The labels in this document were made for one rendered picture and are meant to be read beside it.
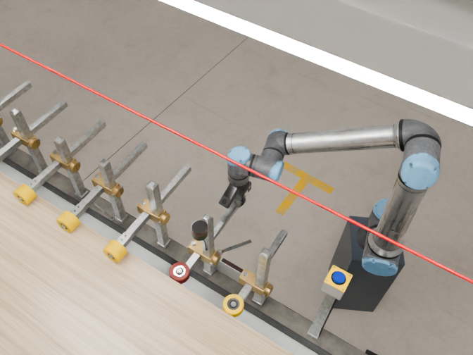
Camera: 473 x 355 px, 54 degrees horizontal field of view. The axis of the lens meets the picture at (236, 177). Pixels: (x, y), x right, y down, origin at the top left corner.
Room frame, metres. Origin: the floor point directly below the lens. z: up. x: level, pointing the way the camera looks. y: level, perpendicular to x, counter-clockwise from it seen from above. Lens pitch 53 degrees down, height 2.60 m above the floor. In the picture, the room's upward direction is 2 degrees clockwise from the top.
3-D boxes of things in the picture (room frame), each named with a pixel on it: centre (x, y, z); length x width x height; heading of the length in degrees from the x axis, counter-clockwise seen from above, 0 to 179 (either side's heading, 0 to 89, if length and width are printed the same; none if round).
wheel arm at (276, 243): (0.85, -0.11, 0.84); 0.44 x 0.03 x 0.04; 150
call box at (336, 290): (0.65, -0.34, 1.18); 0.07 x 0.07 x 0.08; 60
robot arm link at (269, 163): (1.15, -0.12, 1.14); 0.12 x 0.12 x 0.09; 74
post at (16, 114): (1.42, 0.97, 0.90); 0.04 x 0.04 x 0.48; 60
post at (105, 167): (1.16, 0.53, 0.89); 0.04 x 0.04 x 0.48; 60
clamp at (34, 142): (1.43, 0.98, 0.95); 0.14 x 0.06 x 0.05; 60
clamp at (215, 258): (0.92, 0.12, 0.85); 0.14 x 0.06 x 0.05; 60
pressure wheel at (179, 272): (0.81, 0.21, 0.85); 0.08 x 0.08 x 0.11
